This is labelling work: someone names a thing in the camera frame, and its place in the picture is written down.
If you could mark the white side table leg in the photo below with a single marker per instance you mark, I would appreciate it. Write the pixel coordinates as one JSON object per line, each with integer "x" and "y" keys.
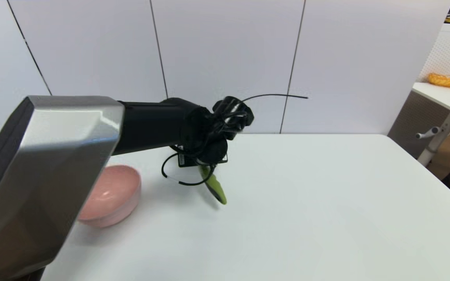
{"x": 438, "y": 140}

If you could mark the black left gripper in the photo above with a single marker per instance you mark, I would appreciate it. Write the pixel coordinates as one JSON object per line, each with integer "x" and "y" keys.
{"x": 211, "y": 152}

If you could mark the yellow woven basket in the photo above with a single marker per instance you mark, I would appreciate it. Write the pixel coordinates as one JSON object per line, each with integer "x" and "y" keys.
{"x": 443, "y": 80}

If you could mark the black and silver left robot arm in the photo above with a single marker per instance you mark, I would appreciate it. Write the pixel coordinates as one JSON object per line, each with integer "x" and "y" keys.
{"x": 53, "y": 156}

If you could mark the perforated pegboard panel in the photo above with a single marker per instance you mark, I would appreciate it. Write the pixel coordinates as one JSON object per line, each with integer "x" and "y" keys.
{"x": 449, "y": 50}

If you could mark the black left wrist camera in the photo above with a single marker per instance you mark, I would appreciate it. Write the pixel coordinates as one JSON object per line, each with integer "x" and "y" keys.
{"x": 233, "y": 113}

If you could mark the pink bowl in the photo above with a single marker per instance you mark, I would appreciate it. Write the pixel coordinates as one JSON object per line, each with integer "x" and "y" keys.
{"x": 115, "y": 199}

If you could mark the white side table top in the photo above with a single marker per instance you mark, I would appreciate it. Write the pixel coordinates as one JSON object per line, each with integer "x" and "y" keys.
{"x": 438, "y": 95}

